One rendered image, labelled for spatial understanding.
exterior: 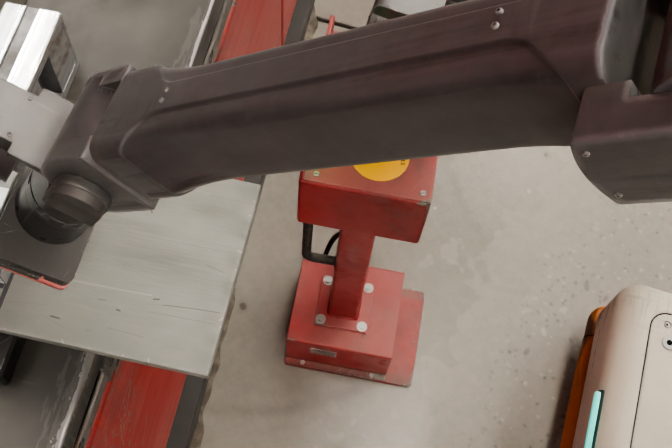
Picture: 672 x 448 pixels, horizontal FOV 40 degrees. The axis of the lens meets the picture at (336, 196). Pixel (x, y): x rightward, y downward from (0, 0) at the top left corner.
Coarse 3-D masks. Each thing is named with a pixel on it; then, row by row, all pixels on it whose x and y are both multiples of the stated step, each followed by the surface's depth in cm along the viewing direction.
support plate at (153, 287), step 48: (192, 192) 81; (240, 192) 82; (96, 240) 79; (144, 240) 79; (192, 240) 79; (240, 240) 80; (0, 288) 76; (48, 288) 77; (96, 288) 77; (144, 288) 77; (192, 288) 77; (48, 336) 75; (96, 336) 75; (144, 336) 75; (192, 336) 76
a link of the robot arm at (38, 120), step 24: (0, 96) 57; (24, 96) 58; (48, 96) 58; (0, 120) 57; (24, 120) 57; (48, 120) 58; (0, 144) 58; (24, 144) 57; (48, 144) 58; (0, 168) 59; (48, 192) 56; (72, 192) 53; (96, 192) 53; (72, 216) 56; (96, 216) 55
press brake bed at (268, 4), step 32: (224, 0) 114; (256, 0) 135; (288, 0) 167; (224, 32) 118; (256, 32) 140; (288, 32) 207; (96, 384) 92; (128, 384) 105; (160, 384) 124; (192, 384) 170; (96, 416) 95; (128, 416) 109; (160, 416) 129; (192, 416) 167
